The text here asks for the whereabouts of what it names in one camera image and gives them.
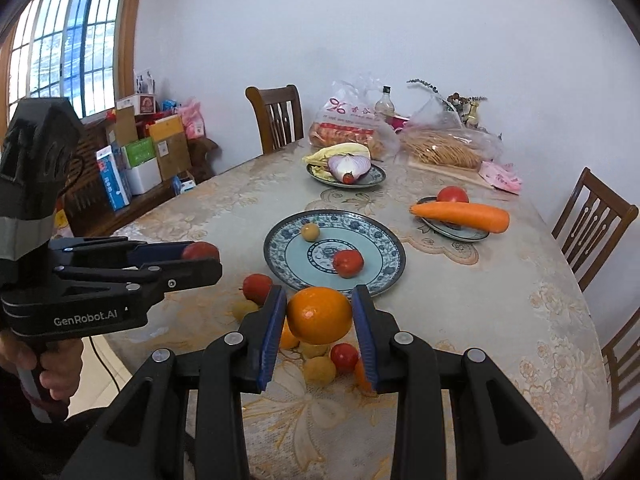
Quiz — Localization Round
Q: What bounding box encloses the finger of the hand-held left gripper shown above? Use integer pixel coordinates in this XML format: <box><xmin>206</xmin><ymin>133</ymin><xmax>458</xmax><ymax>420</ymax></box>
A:
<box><xmin>49</xmin><ymin>236</ymin><xmax>187</xmax><ymax>269</ymax></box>
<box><xmin>52</xmin><ymin>258</ymin><xmax>224</xmax><ymax>295</ymax></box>

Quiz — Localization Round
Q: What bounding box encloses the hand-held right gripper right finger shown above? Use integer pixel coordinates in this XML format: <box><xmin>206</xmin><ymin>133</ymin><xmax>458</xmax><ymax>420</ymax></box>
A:
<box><xmin>350</xmin><ymin>284</ymin><xmax>584</xmax><ymax>480</ymax></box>

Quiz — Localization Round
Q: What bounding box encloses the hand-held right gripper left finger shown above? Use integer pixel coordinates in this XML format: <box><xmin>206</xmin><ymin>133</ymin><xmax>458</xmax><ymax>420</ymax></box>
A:
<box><xmin>60</xmin><ymin>284</ymin><xmax>289</xmax><ymax>480</ymax></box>

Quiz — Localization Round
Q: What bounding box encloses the small red fruit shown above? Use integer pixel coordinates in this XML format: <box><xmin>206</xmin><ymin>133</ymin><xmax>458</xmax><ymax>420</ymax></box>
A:
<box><xmin>332</xmin><ymin>249</ymin><xmax>364</xmax><ymax>279</ymax></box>
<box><xmin>181</xmin><ymin>241</ymin><xmax>220</xmax><ymax>262</ymax></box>
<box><xmin>242</xmin><ymin>273</ymin><xmax>275</xmax><ymax>306</ymax></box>

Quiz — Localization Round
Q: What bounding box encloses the large orange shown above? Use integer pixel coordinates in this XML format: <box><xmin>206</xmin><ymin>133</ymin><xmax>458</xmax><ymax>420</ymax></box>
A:
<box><xmin>286</xmin><ymin>286</ymin><xmax>354</xmax><ymax>346</ymax></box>

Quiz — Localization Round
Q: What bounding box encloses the large blue patterned plate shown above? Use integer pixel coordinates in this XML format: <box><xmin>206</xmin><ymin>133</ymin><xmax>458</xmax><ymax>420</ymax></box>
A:
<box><xmin>263</xmin><ymin>210</ymin><xmax>407</xmax><ymax>297</ymax></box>

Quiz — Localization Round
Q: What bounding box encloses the person's left forearm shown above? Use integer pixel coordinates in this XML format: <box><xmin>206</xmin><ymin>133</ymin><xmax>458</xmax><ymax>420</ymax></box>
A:
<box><xmin>0</xmin><ymin>367</ymin><xmax>108</xmax><ymax>480</ymax></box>

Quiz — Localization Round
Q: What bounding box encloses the person's left hand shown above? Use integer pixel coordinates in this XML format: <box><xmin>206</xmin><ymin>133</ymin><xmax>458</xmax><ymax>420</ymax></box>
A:
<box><xmin>0</xmin><ymin>332</ymin><xmax>84</xmax><ymax>406</ymax></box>

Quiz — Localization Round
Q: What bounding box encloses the blue and white box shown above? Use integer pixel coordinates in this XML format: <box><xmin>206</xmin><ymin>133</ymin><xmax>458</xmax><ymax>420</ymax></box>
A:
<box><xmin>95</xmin><ymin>145</ymin><xmax>132</xmax><ymax>212</ymax></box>

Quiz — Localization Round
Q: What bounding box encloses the green and white box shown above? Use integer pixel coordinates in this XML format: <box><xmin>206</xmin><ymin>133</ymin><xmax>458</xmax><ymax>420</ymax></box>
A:
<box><xmin>121</xmin><ymin>137</ymin><xmax>162</xmax><ymax>196</ymax></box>

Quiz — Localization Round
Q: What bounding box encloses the small blue patterned plate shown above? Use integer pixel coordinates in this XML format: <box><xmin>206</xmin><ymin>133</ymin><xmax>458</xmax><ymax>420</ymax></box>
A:
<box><xmin>417</xmin><ymin>196</ymin><xmax>491</xmax><ymax>244</ymax></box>

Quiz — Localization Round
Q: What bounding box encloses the pink plastic bag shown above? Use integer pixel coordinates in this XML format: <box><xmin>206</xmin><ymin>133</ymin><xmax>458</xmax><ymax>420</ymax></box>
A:
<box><xmin>177</xmin><ymin>99</ymin><xmax>207</xmax><ymax>140</ymax></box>

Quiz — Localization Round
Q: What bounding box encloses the carrot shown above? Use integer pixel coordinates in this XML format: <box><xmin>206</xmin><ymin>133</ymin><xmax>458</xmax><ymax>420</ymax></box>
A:
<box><xmin>410</xmin><ymin>202</ymin><xmax>511</xmax><ymax>234</ymax></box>

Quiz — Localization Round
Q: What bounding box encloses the small blue vegetable plate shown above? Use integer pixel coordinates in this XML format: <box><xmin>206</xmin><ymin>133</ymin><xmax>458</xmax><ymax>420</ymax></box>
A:
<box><xmin>306</xmin><ymin>162</ymin><xmax>388</xmax><ymax>190</ymax></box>

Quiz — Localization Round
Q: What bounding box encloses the wooden framed window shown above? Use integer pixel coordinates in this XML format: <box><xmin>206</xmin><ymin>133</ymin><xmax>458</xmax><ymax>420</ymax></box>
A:
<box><xmin>0</xmin><ymin>0</ymin><xmax>149</xmax><ymax>126</ymax></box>

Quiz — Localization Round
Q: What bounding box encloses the red tomato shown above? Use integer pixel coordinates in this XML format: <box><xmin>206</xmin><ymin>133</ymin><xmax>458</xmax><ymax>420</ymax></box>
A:
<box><xmin>436</xmin><ymin>186</ymin><xmax>470</xmax><ymax>205</ymax></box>

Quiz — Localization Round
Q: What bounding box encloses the wooden chair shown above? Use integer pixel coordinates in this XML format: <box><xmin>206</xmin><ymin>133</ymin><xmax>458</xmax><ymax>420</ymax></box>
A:
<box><xmin>551</xmin><ymin>167</ymin><xmax>640</xmax><ymax>294</ymax></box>
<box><xmin>600</xmin><ymin>307</ymin><xmax>640</xmax><ymax>429</ymax></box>
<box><xmin>245</xmin><ymin>84</ymin><xmax>305</xmax><ymax>156</ymax></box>

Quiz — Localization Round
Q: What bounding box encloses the halved red onion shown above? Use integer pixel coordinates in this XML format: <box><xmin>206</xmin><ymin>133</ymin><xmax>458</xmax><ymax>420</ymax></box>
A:
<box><xmin>327</xmin><ymin>154</ymin><xmax>372</xmax><ymax>184</ymax></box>

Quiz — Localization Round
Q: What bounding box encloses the wooden cutting board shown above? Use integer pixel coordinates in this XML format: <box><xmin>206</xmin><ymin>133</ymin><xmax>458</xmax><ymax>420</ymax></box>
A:
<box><xmin>407</xmin><ymin>152</ymin><xmax>494</xmax><ymax>189</ymax></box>

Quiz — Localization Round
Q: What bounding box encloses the napa cabbage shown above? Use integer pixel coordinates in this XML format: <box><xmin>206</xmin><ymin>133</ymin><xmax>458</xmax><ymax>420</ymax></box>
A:
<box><xmin>302</xmin><ymin>142</ymin><xmax>372</xmax><ymax>172</ymax></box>

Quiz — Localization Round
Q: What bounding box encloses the clear bag of noodles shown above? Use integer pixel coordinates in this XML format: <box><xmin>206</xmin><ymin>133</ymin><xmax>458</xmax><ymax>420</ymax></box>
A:
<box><xmin>400</xmin><ymin>94</ymin><xmax>504</xmax><ymax>170</ymax></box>

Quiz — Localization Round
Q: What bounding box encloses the pink packet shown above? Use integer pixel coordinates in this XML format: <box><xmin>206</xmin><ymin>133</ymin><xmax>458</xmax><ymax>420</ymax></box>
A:
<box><xmin>478</xmin><ymin>160</ymin><xmax>524</xmax><ymax>195</ymax></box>

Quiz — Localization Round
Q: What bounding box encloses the printed plastic snack bag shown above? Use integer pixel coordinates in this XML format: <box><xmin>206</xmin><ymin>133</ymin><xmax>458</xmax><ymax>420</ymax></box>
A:
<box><xmin>308</xmin><ymin>79</ymin><xmax>401</xmax><ymax>159</ymax></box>

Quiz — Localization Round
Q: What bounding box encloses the glass bottle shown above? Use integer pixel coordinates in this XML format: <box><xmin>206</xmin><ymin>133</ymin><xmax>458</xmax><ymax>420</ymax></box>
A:
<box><xmin>375</xmin><ymin>85</ymin><xmax>397</xmax><ymax>116</ymax></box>

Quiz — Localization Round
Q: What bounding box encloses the vase with dried flowers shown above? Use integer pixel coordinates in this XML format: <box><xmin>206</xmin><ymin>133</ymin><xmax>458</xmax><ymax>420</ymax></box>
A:
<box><xmin>407</xmin><ymin>78</ymin><xmax>489</xmax><ymax>129</ymax></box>

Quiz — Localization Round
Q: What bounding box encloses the black cable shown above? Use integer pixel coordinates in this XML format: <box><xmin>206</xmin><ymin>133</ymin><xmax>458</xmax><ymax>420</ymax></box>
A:
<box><xmin>89</xmin><ymin>336</ymin><xmax>132</xmax><ymax>387</ymax></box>

